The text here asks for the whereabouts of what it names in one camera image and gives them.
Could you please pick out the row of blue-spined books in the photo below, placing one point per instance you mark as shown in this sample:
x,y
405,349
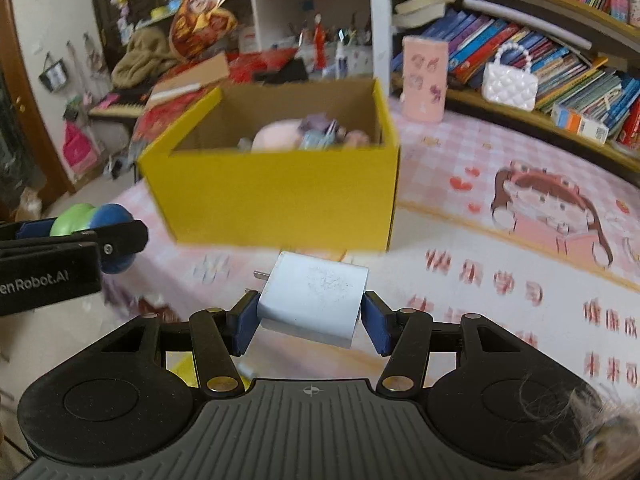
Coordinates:
x,y
550,65

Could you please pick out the small pink plush toy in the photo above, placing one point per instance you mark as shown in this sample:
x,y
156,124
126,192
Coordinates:
x,y
357,138

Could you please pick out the white paper roll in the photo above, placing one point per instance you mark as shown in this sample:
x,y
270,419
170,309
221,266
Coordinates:
x,y
525,17

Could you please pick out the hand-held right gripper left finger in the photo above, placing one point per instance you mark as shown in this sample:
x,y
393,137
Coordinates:
x,y
245,322

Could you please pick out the toy keyboard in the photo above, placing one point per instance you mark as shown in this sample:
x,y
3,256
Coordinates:
x,y
120,102

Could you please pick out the brown cardboard piece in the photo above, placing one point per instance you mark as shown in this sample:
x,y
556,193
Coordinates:
x,y
195,77

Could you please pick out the pile of lying books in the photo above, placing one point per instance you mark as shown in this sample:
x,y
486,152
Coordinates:
x,y
425,7

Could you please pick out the pink cylindrical holder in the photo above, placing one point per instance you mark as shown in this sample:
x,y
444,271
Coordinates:
x,y
425,80

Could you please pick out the white shelf cabinet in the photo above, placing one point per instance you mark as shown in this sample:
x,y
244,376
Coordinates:
x,y
280,5

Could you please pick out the wooden bookshelf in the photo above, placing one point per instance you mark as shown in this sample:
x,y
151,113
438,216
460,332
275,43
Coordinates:
x,y
465,96

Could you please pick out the brown fleece cloth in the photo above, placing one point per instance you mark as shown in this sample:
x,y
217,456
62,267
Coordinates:
x,y
142,57

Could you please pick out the orange and white carton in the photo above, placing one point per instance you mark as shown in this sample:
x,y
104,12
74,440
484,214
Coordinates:
x,y
580,124

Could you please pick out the small hanging bag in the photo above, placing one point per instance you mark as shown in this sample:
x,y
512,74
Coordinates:
x,y
54,75

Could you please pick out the grey fur trim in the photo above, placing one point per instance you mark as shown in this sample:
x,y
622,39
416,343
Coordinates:
x,y
595,425

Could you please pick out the red gift packages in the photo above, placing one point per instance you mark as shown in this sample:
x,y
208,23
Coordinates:
x,y
160,120

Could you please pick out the grey toy truck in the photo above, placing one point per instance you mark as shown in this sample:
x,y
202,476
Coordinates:
x,y
320,135

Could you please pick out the white charger plug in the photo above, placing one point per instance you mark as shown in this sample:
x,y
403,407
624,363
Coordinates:
x,y
310,295

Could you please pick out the red dress figurine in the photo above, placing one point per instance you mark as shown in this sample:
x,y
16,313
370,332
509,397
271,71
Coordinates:
x,y
320,42

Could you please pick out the pink plush pig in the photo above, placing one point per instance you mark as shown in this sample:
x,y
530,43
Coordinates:
x,y
275,137

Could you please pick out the red dictionary set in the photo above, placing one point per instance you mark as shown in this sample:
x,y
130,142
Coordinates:
x,y
631,130

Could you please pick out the pink printed table mat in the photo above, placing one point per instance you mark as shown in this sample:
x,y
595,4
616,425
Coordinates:
x,y
450,220

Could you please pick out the black cloth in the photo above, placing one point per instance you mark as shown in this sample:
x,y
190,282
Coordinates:
x,y
282,72

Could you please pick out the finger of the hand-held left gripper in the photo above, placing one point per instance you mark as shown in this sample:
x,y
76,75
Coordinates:
x,y
32,228
122,242

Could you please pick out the yellow cardboard box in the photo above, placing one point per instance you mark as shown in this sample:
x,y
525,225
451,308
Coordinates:
x,y
275,195

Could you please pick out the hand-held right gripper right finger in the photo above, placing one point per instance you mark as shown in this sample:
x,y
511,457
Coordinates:
x,y
374,322

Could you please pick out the red festive decoration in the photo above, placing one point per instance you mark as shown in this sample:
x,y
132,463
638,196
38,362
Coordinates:
x,y
205,15

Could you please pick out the white quilted pearl handbag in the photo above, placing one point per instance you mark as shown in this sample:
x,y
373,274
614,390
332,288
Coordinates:
x,y
510,87

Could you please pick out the pink bag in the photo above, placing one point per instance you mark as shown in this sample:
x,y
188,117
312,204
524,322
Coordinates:
x,y
80,150

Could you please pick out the green toy with blue cap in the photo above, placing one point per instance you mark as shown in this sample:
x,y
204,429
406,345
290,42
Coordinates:
x,y
75,220

